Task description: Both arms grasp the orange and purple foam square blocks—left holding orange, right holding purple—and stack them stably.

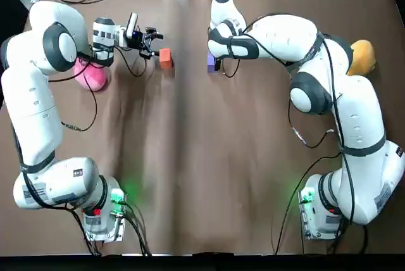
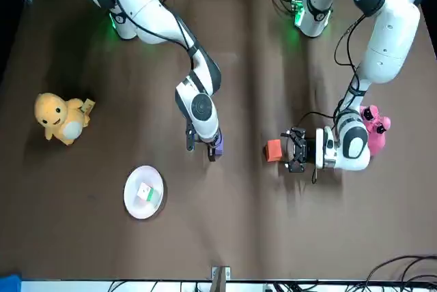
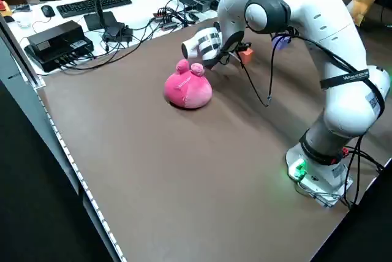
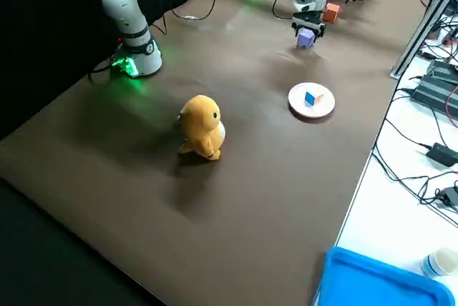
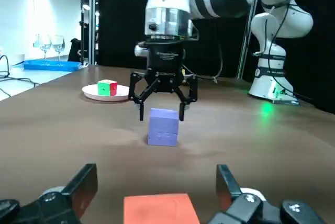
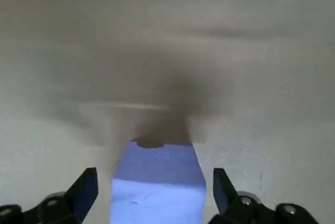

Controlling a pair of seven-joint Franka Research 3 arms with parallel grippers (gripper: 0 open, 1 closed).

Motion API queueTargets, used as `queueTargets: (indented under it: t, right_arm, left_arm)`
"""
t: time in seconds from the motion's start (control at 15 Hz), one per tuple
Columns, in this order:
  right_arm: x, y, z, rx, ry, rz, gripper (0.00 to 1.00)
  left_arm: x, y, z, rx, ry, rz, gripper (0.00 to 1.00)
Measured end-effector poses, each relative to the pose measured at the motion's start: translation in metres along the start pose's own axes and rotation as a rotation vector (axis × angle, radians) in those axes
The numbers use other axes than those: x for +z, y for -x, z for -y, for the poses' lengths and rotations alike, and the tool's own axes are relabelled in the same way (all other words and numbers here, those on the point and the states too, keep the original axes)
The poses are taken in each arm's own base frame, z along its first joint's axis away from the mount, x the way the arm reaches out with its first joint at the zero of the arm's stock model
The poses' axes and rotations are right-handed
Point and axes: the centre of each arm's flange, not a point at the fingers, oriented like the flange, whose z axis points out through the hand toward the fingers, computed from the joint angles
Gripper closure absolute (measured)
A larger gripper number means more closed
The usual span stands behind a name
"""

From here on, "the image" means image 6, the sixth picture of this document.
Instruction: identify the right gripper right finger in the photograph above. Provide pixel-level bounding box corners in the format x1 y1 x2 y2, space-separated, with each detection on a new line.
209 167 319 224

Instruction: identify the purple foam square block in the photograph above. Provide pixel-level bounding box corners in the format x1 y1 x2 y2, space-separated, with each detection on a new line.
109 141 207 224

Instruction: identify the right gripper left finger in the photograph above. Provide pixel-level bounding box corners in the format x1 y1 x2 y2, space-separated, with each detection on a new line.
0 167 99 224

